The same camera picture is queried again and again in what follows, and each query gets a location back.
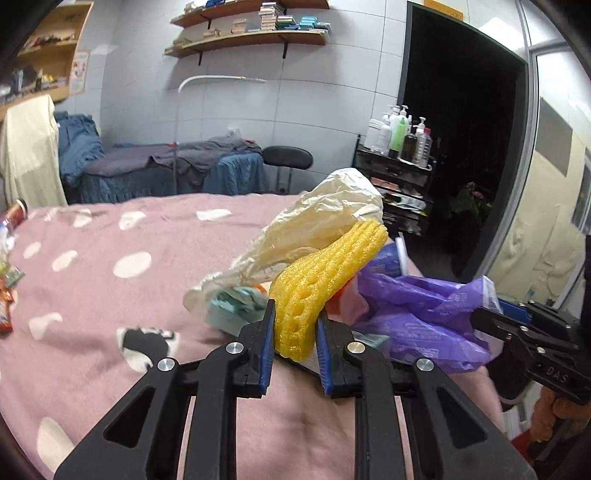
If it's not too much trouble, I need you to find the yellow foam fruit net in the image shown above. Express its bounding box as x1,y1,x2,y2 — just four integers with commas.
270,220,388,362

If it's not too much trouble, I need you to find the person's right hand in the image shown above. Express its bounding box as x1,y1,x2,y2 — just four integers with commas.
530,387,591,442

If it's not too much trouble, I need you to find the purple plastic bag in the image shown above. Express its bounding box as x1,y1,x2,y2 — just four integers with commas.
353,241,503,374

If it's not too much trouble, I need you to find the teal crumpled paper wrapper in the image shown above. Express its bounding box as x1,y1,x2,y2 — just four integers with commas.
205,286,267,337

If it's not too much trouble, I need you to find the potted green plant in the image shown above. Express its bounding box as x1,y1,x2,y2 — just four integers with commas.
450,182,492,226

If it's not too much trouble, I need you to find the orange snack wrapper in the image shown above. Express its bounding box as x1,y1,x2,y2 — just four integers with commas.
0,279,14,335

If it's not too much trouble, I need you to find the clear pump bottle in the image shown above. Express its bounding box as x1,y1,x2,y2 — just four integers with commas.
413,117,432,168

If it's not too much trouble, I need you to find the crumpled white plastic bag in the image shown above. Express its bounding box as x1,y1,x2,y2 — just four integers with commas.
182,168,383,312

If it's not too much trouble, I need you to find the red snack can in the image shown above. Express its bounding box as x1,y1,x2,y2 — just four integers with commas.
0,198,28,240

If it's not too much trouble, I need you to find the green pump bottle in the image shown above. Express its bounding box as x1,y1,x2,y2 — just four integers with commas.
389,105,409,158

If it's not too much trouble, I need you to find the massage bed with blue sheets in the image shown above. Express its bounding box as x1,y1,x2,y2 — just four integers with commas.
54,111,269,204

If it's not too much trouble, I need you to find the cream hanging cloth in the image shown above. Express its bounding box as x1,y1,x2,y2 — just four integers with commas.
1,95,67,209

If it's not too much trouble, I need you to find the white arc floor lamp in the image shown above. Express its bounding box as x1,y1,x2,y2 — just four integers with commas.
172,74,267,195

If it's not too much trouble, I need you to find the wooden corner shelf unit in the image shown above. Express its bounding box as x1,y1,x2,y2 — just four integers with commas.
1,1,94,117

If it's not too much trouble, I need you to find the black wire storage cart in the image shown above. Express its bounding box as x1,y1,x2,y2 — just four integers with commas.
352,135,434,237

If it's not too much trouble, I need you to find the lower wooden wall shelf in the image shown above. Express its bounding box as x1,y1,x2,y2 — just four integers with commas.
164,29,329,58

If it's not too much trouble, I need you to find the wooden wall shelf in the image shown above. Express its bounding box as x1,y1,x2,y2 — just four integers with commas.
164,29,329,58
170,0,329,28

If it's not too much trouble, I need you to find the upper wooden wall shelf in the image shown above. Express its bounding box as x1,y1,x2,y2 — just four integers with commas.
170,0,329,28

